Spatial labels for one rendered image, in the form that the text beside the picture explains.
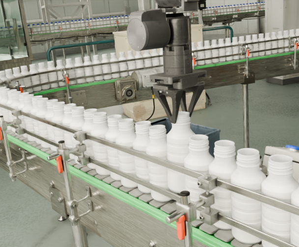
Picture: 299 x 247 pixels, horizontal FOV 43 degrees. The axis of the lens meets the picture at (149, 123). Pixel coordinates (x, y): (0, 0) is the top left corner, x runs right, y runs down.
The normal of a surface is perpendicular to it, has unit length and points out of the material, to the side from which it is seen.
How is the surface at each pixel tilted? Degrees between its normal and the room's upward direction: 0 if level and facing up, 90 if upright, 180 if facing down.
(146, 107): 90
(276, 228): 90
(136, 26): 88
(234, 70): 90
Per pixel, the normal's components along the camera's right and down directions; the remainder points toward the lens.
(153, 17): 0.63, 0.19
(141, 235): -0.76, 0.25
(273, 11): -0.92, 0.18
